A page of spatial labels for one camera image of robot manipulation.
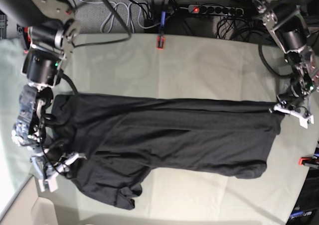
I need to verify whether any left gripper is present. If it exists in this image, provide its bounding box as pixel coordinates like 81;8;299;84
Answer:
276;83;314;113

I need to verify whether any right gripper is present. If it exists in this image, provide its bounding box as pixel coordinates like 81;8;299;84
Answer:
37;140;72;178

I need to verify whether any dark grey t-shirt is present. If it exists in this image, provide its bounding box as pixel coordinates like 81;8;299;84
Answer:
51;94;284;210

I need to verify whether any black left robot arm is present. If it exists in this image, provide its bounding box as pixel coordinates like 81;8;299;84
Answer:
253;0;319;113

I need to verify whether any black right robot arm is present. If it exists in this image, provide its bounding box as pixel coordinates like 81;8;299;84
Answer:
0;0;80;179

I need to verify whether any beige plastic bin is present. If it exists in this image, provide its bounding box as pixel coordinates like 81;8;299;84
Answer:
0;174;58;225

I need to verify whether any red black clamp right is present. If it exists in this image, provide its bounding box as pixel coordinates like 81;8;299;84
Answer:
299;142;319;169

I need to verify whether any red black clamp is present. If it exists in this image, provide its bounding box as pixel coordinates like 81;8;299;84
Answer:
299;142;319;169
157;11;166;49
16;24;31;54

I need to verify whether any light green table cloth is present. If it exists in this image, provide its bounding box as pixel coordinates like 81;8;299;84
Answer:
0;34;319;225

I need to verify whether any black power strip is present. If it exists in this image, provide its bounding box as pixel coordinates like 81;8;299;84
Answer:
188;4;245;17

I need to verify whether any red black clamp left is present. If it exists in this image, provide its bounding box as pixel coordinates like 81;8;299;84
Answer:
16;24;31;54

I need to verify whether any red black clamp middle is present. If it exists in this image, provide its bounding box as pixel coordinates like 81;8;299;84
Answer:
157;11;166;49

